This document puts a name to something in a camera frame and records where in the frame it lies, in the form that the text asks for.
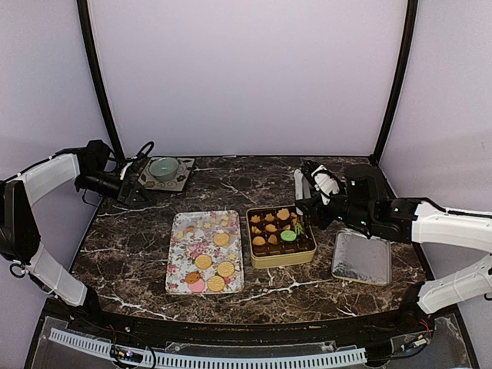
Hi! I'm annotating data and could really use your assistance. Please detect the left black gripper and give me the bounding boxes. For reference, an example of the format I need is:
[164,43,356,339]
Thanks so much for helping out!
[78,169,157,207]

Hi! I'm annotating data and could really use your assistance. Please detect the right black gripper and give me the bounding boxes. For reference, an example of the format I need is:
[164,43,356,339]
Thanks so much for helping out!
[295,181,374,230]

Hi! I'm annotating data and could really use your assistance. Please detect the metal serving tongs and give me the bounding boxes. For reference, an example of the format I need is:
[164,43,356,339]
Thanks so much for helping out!
[294,169,311,235]

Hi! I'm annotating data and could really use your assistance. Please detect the green macaron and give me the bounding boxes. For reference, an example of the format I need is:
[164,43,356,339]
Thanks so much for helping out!
[281,230,297,242]

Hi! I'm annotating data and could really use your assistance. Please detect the brown round cookie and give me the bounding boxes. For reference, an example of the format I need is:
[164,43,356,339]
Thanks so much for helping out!
[252,236,266,247]

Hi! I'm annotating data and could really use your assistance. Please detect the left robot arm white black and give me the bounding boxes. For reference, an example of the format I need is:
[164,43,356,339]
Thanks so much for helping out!
[1,140,155,335]

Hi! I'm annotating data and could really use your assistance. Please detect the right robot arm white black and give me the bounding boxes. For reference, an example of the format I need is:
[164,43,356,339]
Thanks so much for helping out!
[294,161,491,334]

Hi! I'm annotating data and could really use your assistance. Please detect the floral square coaster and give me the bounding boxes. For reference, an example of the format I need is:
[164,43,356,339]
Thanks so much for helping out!
[138,156,195,191]

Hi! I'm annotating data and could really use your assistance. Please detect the green ceramic bowl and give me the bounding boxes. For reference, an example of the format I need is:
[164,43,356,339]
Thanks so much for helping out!
[148,157,179,182]

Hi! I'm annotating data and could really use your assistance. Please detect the gold cookie tin box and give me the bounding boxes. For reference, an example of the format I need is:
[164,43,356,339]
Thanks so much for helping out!
[246,205,317,269]

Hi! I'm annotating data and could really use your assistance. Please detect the silver tin lid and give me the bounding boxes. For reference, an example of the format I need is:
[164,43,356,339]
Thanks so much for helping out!
[331,228,391,286]

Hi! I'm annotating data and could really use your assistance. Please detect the floral rectangular tray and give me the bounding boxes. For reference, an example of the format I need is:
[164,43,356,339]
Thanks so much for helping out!
[165,210,244,295]

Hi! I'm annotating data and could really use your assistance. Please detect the chocolate chip cookie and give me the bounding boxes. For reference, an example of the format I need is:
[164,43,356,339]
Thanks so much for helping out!
[185,271,201,284]

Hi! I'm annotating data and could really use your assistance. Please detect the round waffle cookie right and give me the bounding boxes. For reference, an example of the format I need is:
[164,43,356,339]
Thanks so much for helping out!
[217,261,235,278]

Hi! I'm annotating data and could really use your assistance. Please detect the round waffle cookie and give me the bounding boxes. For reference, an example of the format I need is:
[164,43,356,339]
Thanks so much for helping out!
[217,261,235,278]
[207,275,225,293]

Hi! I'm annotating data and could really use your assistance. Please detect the pink macaron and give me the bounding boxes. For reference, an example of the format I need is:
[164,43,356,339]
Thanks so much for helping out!
[188,279,206,294]

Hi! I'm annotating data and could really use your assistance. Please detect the round waffle cookie bottom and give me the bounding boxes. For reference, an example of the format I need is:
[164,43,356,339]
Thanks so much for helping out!
[207,275,225,293]

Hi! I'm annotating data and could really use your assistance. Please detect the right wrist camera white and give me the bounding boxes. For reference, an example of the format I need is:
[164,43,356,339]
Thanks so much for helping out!
[301,160,344,205]

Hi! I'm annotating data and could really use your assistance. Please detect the left black frame post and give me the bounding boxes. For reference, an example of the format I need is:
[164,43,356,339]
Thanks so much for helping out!
[76,0,125,159]

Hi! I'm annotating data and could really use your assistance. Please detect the black frame post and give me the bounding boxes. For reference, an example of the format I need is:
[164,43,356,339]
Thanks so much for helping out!
[76,0,125,159]
[369,0,419,166]

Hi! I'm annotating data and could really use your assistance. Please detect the white cable duct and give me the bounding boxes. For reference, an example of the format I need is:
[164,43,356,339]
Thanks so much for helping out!
[48,328,367,368]

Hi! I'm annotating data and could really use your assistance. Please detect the right black frame post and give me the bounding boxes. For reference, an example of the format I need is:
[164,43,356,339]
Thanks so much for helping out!
[369,0,419,166]

